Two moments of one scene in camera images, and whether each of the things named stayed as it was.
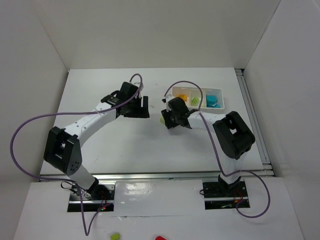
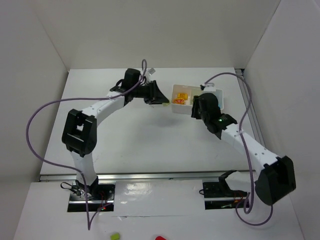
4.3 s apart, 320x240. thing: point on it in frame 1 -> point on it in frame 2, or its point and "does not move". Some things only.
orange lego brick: x=183 y=96 does not move
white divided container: x=213 y=98 does not move
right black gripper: x=167 y=119 -> x=196 y=107
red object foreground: x=159 y=238 does not move
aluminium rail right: x=255 y=122 does not move
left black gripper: x=136 y=113 -> x=152 y=91
